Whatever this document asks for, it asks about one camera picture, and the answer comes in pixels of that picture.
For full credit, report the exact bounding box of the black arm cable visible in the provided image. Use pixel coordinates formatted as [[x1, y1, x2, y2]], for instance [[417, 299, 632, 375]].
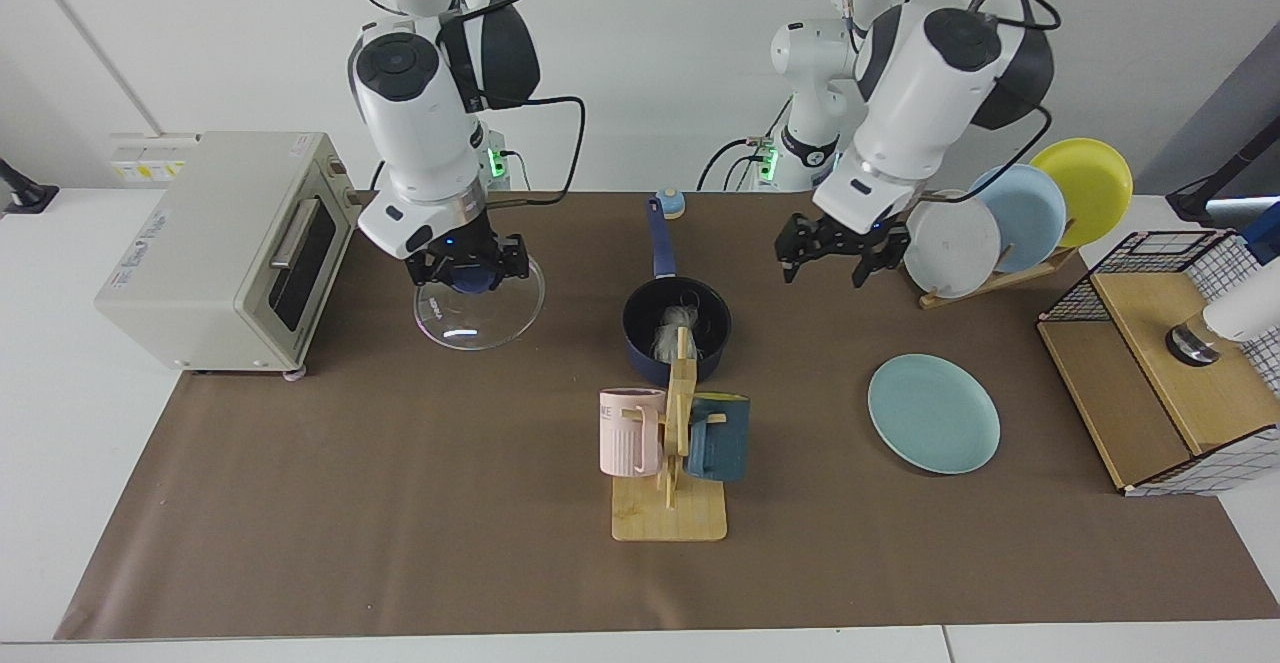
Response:
[[315, 0, 586, 209], [840, 0, 1061, 204]]

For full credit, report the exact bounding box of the white cylindrical fixture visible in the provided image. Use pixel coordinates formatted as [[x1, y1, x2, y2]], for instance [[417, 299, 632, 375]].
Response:
[[1165, 283, 1280, 366]]

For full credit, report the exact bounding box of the pink ribbed cup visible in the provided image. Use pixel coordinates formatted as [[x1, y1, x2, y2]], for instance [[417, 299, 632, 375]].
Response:
[[599, 388, 668, 477]]

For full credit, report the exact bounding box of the white plate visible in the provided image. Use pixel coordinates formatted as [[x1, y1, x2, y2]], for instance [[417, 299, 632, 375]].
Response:
[[903, 190, 1003, 299]]

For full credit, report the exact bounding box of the light blue plate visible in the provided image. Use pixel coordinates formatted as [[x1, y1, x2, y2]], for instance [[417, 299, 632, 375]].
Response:
[[968, 164, 1068, 275]]

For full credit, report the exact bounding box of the black pot with blue handle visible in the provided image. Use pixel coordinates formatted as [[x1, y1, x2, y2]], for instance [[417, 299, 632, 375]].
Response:
[[621, 196, 733, 387]]

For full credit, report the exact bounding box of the wooden cup stand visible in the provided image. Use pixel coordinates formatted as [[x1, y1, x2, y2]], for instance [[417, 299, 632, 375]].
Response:
[[611, 327, 729, 543]]

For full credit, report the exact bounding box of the black base cable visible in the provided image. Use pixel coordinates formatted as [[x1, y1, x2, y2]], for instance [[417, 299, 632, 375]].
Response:
[[697, 93, 791, 192]]

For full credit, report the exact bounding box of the wooden plate rack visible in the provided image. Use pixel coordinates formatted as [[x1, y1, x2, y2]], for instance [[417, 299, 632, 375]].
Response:
[[890, 243, 1081, 311]]

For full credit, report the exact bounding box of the pale green plate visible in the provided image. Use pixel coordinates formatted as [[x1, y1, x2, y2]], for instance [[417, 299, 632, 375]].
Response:
[[867, 353, 1002, 475]]

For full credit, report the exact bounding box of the glass lid with blue knob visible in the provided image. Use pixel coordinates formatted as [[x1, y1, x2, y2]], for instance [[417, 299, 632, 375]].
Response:
[[413, 255, 547, 352]]

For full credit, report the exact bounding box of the pale toaster oven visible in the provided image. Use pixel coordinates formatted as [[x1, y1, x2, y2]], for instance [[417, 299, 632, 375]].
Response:
[[95, 131, 363, 381]]

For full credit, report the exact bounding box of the wire basket with wooden floor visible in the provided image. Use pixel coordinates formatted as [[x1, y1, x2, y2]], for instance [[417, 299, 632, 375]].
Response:
[[1037, 230, 1280, 497]]

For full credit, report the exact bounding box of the white wall socket box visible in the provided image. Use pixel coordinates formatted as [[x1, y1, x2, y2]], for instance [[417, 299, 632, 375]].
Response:
[[108, 131, 201, 189]]

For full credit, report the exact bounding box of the white vermicelli bundle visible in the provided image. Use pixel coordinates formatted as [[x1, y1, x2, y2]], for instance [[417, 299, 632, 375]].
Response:
[[650, 305, 701, 364]]

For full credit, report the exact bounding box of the dark teal cup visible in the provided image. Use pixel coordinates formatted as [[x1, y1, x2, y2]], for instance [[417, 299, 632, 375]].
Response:
[[685, 393, 751, 484]]

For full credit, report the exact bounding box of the black stand pole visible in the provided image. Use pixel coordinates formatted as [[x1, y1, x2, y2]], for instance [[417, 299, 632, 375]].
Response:
[[1165, 113, 1280, 229]]

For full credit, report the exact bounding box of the brown table cloth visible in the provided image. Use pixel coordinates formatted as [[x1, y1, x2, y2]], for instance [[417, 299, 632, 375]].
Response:
[[55, 190, 1280, 641]]

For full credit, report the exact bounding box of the yellow plate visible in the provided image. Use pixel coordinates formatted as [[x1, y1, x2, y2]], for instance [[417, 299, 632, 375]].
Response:
[[1030, 138, 1134, 248]]

